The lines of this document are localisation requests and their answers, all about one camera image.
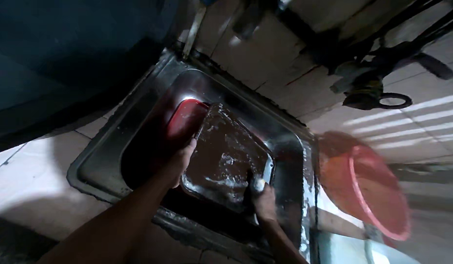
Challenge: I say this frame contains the person's right hand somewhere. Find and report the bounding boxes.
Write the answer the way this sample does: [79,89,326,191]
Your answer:
[251,179,277,223]

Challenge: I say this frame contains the person's left hand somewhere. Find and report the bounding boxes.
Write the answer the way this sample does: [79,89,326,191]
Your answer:
[167,137,197,189]

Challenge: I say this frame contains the brown rectangular tray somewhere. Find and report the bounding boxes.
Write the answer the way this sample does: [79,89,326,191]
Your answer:
[180,103,275,215]

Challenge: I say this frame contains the person's right forearm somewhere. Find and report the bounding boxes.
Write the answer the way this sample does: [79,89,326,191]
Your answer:
[258,218,310,264]

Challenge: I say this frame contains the person's left forearm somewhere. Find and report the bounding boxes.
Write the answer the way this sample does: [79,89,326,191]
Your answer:
[36,158,179,264]

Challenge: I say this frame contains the red plastic container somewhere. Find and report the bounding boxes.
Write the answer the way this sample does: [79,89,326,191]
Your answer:
[167,98,210,141]

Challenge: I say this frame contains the stainless steel sink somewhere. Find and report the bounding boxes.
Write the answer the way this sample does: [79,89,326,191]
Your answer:
[67,48,319,264]

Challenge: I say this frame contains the pale translucent tub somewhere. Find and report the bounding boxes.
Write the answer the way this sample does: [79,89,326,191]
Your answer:
[318,231,421,264]

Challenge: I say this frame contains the thin pale pipe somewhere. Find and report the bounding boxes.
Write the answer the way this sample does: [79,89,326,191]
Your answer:
[183,3,207,59]

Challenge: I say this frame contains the pink plastic basin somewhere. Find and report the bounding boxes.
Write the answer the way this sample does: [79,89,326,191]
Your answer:
[317,131,411,242]

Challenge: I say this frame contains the large dark blue container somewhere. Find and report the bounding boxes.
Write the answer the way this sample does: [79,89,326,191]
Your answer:
[0,0,179,155]

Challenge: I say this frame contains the dark tool with ring handle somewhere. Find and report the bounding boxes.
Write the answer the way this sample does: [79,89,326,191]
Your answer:
[330,60,413,111]

